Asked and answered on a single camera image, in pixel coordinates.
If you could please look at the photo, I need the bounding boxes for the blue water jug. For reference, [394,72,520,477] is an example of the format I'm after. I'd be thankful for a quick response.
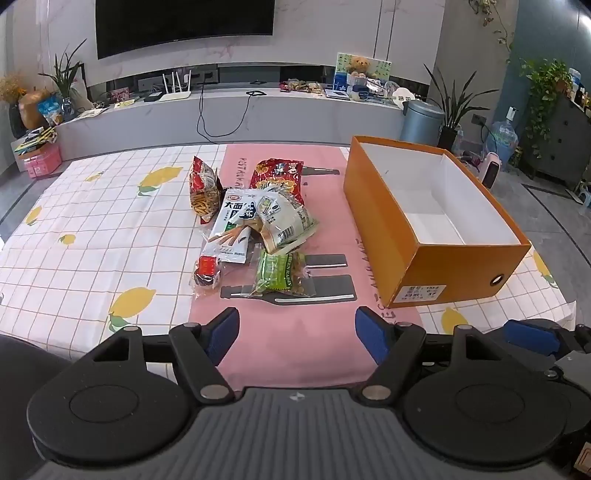
[487,106,518,167]

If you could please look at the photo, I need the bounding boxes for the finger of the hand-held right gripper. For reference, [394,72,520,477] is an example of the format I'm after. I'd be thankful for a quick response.
[502,318,578,358]

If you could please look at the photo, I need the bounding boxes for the white antenna router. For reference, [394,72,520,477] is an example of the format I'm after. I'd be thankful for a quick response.
[159,68,195,102]

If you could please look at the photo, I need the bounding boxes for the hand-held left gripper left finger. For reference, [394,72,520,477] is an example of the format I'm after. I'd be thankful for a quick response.
[85,307,241,407]

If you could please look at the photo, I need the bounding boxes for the potted long-leaf plant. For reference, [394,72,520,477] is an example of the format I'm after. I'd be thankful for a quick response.
[422,62,481,151]

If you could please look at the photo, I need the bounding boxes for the hanging vine plant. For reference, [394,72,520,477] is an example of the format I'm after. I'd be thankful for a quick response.
[471,0,515,61]

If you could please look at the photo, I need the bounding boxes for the red cartoon snack packet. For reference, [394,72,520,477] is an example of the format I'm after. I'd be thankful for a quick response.
[250,158,305,206]

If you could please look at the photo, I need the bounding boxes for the green plant in vase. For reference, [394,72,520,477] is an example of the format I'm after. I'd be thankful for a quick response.
[39,39,88,121]

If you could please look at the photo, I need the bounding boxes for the orange round vase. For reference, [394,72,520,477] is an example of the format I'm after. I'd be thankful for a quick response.
[18,90,51,130]

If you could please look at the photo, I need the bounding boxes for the pink bottle print mat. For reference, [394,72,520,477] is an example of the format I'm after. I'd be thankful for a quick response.
[187,143,421,384]

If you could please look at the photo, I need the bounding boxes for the black wall television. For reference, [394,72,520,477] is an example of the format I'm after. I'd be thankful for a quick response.
[95,0,276,60]

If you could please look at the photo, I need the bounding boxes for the pink space heater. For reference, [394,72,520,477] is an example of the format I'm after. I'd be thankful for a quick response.
[478,152,503,189]

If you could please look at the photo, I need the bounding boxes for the grey round trash can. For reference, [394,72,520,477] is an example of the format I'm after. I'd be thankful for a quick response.
[401,99,446,149]

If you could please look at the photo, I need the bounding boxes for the trailing ivy plant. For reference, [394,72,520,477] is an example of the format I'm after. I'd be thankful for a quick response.
[519,58,573,158]

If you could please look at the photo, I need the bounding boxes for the grey drawer cabinet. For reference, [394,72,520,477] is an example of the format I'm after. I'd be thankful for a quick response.
[522,92,591,185]

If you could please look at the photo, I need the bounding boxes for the blue snack bag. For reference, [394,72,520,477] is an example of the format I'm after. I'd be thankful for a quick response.
[37,99,63,125]

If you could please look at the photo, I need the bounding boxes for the red striped snack packet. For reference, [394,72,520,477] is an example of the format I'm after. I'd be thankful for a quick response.
[189,156,221,220]

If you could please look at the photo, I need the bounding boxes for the clear white snack packet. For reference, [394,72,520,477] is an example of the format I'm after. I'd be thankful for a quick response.
[256,189,319,254]

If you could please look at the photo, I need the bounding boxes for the black cable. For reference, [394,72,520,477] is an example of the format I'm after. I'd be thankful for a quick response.
[198,83,266,146]

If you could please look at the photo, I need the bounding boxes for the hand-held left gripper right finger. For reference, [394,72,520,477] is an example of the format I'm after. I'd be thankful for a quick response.
[355,307,506,407]

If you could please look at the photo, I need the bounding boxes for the green pea snack packet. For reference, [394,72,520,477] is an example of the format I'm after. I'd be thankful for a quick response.
[249,249,315,298]

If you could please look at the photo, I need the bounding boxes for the pile of assorted snacks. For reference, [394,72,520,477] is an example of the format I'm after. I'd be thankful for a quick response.
[279,78,324,95]

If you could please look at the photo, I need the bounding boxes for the pink boxes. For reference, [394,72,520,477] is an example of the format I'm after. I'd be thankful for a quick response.
[23,145,63,178]

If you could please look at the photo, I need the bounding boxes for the small red snack packet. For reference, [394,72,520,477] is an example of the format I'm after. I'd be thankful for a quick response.
[191,255,222,298]

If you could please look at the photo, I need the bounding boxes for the white and green snack packet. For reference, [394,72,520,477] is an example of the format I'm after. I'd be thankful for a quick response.
[199,187,259,265]

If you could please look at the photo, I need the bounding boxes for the orange cardboard box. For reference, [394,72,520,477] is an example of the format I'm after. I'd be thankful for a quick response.
[343,135,532,309]

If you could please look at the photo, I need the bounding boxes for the grey television console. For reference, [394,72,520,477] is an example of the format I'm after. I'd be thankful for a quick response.
[46,65,416,162]

